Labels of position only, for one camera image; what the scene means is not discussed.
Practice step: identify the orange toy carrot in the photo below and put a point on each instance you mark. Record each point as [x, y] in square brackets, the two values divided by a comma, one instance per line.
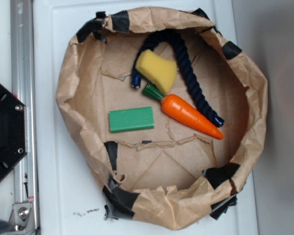
[180, 110]

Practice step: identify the green rectangular block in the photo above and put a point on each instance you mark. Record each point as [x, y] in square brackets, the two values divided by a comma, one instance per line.
[131, 119]

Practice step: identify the metal corner bracket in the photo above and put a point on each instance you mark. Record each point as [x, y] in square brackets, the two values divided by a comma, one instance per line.
[21, 221]

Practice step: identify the brown paper bag bin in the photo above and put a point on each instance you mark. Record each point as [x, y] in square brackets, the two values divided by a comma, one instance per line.
[171, 175]

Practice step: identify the yellow sponge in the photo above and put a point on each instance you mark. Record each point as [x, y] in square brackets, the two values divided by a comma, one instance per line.
[157, 70]

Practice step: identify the aluminium frame rail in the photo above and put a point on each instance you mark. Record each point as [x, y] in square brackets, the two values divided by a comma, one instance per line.
[23, 83]

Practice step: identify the white tray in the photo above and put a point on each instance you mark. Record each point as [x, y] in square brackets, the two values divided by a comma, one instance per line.
[70, 201]

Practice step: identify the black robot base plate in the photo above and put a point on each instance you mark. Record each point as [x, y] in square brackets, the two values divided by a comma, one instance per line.
[12, 131]

